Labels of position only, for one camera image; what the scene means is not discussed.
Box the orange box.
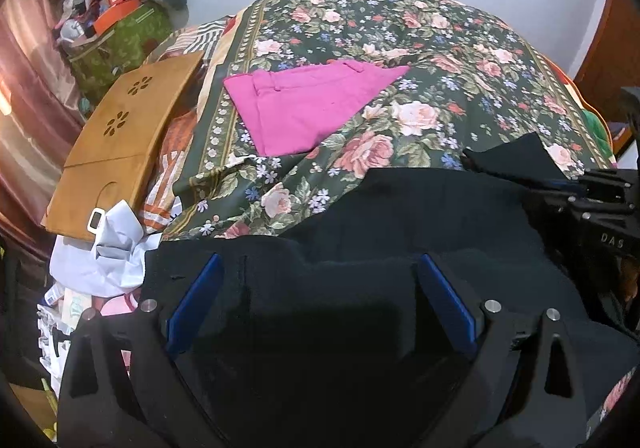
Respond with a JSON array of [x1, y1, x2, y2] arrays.
[[93, 0, 141, 34]]

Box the black pants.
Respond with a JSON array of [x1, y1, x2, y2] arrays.
[[143, 135, 639, 447]]

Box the wooden door frame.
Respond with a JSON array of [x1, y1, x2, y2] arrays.
[[575, 0, 639, 106]]

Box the striped orange blanket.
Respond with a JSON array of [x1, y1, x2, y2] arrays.
[[138, 16, 236, 235]]

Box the wooden lap desk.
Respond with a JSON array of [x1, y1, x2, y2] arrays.
[[43, 52, 204, 241]]

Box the pink curtain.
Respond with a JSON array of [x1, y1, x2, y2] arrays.
[[1, 0, 82, 259]]

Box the pink folded pants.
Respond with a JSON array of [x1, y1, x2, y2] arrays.
[[224, 60, 409, 157]]

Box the green patterned storage bag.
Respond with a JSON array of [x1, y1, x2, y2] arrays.
[[66, 3, 172, 104]]

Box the white crumpled cloth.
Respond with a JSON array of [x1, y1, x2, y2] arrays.
[[49, 200, 162, 298]]

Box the floral green bedsheet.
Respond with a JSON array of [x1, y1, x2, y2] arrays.
[[163, 0, 614, 240]]

